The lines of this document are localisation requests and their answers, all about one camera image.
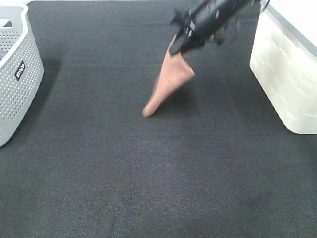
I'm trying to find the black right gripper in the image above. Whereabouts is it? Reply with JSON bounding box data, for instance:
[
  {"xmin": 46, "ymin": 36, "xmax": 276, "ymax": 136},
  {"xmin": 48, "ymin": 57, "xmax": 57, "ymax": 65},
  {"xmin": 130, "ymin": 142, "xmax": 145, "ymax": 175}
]
[{"xmin": 169, "ymin": 0, "xmax": 253, "ymax": 55}]

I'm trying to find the pink towel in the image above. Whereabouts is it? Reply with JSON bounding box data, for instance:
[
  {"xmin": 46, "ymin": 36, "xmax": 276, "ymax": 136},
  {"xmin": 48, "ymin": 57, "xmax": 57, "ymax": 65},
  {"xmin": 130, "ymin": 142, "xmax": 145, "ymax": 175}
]
[{"xmin": 142, "ymin": 49, "xmax": 195, "ymax": 118}]

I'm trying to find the white plastic storage basket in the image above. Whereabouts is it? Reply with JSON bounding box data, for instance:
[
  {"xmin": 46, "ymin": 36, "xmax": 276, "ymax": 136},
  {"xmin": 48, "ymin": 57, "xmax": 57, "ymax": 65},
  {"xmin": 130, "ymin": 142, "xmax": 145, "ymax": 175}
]
[{"xmin": 250, "ymin": 0, "xmax": 317, "ymax": 134}]

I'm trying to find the black fabric table mat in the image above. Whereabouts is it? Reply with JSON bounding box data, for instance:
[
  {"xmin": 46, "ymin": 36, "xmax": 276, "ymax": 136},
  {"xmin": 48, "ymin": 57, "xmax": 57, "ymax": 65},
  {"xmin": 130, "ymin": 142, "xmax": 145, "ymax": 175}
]
[{"xmin": 0, "ymin": 0, "xmax": 317, "ymax": 238}]

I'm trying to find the grey perforated laundry basket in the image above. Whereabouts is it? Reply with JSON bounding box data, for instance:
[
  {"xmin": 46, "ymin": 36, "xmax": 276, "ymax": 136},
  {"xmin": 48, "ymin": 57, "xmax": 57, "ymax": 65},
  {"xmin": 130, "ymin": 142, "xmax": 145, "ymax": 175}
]
[{"xmin": 0, "ymin": 2, "xmax": 44, "ymax": 145}]

